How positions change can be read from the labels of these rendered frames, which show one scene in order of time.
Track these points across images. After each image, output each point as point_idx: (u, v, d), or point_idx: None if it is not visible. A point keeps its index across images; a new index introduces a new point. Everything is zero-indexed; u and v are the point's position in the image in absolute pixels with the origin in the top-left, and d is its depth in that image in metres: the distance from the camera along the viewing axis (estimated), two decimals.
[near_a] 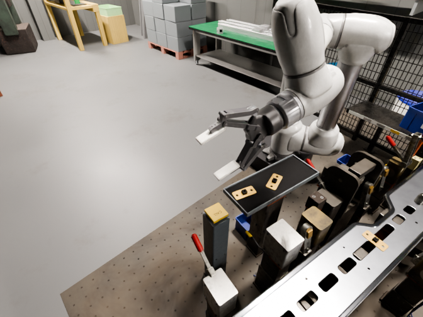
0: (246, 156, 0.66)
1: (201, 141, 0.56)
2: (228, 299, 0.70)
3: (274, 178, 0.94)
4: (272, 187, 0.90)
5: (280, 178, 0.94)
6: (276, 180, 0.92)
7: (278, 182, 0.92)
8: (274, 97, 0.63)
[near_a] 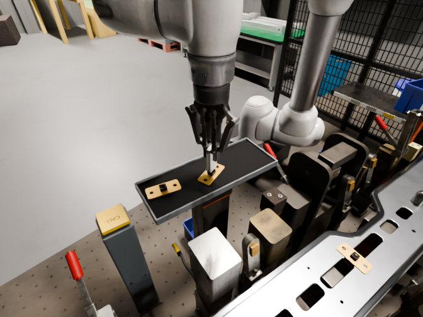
0: (209, 131, 0.58)
1: (215, 166, 0.64)
2: None
3: None
4: (206, 182, 0.62)
5: (220, 168, 0.66)
6: (214, 172, 0.64)
7: (216, 175, 0.64)
8: (226, 77, 0.45)
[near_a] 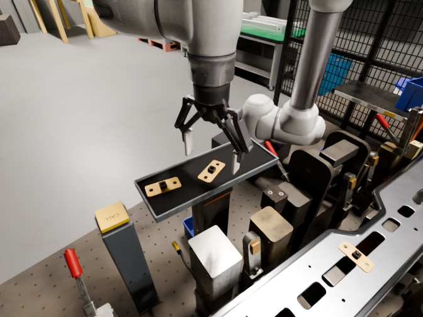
0: None
1: (238, 168, 0.60)
2: None
3: (212, 166, 0.66)
4: (206, 179, 0.62)
5: (221, 166, 0.66)
6: (214, 169, 0.64)
7: (217, 172, 0.64)
8: (226, 77, 0.45)
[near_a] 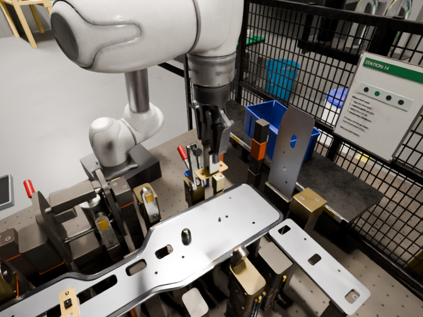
0: None
1: (217, 169, 0.63)
2: None
3: None
4: (201, 176, 0.62)
5: (223, 168, 0.65)
6: None
7: (215, 172, 0.63)
8: (217, 78, 0.44)
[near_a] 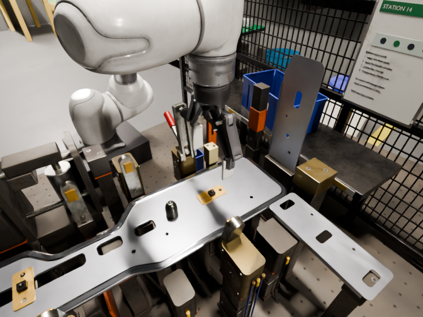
0: (203, 117, 0.60)
1: (231, 175, 0.58)
2: None
3: (214, 190, 0.71)
4: (202, 200, 0.68)
5: (221, 192, 0.71)
6: (213, 194, 0.69)
7: (214, 197, 0.69)
8: (217, 78, 0.44)
